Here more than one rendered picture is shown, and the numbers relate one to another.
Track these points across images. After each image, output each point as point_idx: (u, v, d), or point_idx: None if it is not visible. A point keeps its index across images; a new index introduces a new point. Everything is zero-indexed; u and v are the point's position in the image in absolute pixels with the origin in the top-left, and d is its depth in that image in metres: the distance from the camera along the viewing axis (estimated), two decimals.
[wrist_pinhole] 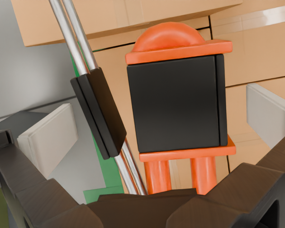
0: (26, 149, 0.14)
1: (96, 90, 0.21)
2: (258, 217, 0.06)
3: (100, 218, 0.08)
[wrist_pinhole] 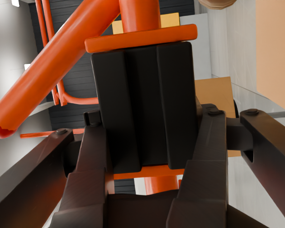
0: None
1: None
2: (226, 203, 0.07)
3: (100, 218, 0.08)
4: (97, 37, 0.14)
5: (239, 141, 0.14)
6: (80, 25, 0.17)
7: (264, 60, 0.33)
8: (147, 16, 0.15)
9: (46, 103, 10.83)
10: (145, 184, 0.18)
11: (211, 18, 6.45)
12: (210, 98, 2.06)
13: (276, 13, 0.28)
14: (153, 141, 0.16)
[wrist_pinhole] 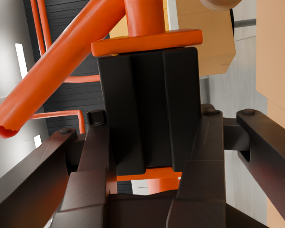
0: None
1: None
2: (225, 203, 0.07)
3: (100, 218, 0.08)
4: (103, 41, 0.14)
5: (235, 141, 0.14)
6: (85, 27, 0.17)
7: (264, 61, 0.33)
8: (153, 21, 0.15)
9: None
10: (148, 185, 0.19)
11: None
12: None
13: (277, 15, 0.28)
14: (157, 144, 0.16)
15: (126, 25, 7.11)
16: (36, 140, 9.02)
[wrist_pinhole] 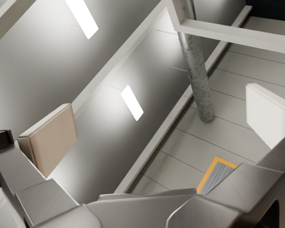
0: (26, 149, 0.14)
1: None
2: (258, 217, 0.06)
3: (100, 218, 0.08)
4: None
5: None
6: None
7: None
8: None
9: None
10: None
11: None
12: None
13: None
14: None
15: None
16: None
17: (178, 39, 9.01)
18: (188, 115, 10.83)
